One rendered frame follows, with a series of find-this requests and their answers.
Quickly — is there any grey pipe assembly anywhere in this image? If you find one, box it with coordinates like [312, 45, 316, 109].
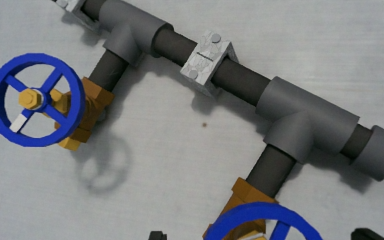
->
[0, 0, 384, 240]

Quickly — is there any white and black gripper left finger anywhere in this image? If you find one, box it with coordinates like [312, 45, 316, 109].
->
[148, 231, 167, 240]

